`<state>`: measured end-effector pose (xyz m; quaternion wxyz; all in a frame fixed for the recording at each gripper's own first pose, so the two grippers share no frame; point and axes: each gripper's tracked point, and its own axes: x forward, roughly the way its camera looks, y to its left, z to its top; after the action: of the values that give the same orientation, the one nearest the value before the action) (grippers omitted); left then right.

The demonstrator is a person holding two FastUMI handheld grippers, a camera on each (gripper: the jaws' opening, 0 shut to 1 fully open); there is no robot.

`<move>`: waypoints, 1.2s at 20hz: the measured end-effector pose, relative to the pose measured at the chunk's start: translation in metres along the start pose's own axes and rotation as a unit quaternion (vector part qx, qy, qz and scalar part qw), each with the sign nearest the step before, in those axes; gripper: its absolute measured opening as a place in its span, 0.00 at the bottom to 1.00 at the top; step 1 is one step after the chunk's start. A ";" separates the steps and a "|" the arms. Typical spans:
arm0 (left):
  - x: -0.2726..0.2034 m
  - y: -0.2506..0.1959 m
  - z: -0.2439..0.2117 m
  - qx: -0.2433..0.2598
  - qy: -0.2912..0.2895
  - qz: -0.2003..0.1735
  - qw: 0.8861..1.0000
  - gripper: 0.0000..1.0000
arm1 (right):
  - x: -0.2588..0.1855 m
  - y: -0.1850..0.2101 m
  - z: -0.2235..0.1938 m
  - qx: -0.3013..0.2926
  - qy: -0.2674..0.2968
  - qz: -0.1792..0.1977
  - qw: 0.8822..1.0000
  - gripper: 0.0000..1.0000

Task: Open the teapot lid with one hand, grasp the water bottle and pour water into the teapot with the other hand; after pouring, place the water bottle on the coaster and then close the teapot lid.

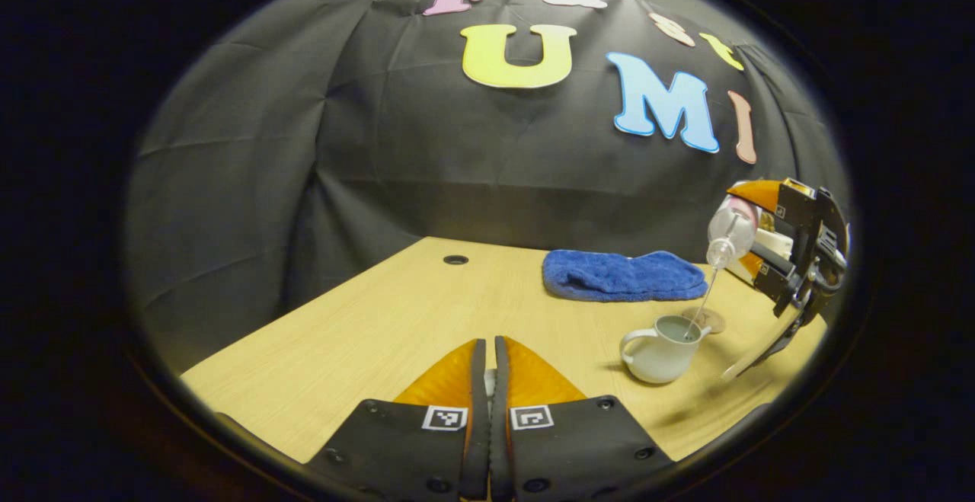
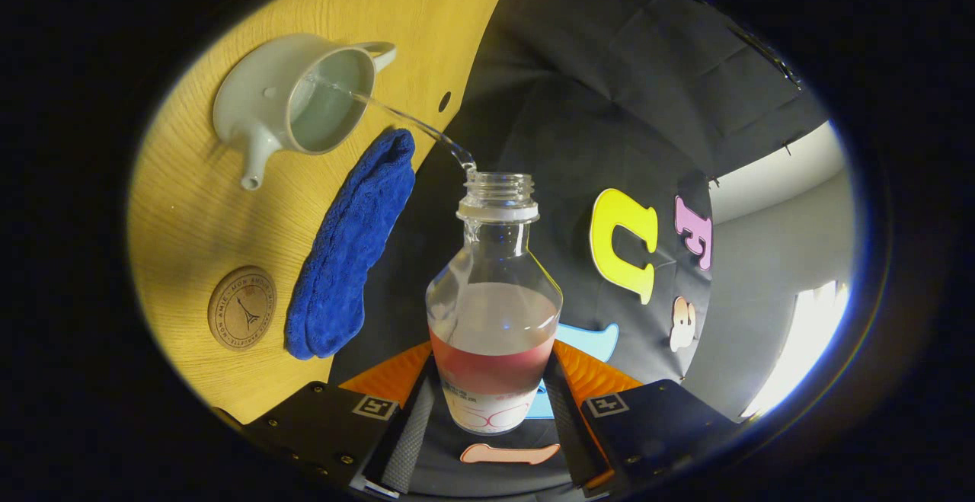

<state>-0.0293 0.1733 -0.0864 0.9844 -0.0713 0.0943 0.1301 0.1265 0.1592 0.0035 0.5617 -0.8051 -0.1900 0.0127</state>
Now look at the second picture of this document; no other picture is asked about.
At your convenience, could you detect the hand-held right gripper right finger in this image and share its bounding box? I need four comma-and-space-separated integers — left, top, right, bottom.
542, 338, 745, 498

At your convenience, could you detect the round wooden coaster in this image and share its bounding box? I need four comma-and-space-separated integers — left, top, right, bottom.
207, 265, 277, 352

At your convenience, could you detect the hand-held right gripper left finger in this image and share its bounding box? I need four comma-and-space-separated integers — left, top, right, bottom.
242, 340, 436, 498

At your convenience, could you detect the clear water bottle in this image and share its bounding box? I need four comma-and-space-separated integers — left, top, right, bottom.
425, 171, 564, 436

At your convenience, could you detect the blue towel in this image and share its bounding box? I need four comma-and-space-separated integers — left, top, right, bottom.
285, 129, 417, 361

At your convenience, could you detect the white teacup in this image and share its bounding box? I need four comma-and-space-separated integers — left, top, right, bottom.
213, 34, 398, 191

